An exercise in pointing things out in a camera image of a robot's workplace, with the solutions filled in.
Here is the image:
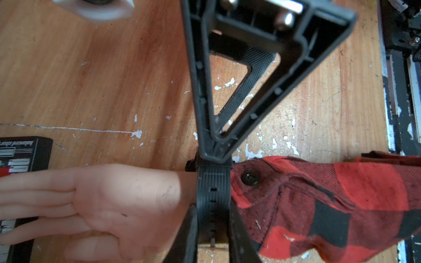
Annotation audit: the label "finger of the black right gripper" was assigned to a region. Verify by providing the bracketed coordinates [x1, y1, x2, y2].
[209, 33, 276, 131]
[180, 1, 357, 163]

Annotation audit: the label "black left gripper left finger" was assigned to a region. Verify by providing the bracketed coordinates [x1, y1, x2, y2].
[163, 204, 198, 263]

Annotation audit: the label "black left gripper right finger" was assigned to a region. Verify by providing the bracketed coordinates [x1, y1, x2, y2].
[228, 202, 262, 263]

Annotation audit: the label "black wrist watch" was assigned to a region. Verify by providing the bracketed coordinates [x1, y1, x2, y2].
[185, 153, 232, 248]

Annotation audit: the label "mannequin hand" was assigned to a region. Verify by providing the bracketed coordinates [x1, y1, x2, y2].
[1, 164, 197, 261]

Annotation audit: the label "red black plaid sleeve arm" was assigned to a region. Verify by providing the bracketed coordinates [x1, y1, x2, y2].
[231, 151, 421, 263]

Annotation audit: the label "black charging board yellow connectors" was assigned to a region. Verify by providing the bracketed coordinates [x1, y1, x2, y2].
[1, 137, 53, 263]

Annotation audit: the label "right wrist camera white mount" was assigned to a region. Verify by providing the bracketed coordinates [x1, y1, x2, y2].
[53, 0, 135, 22]

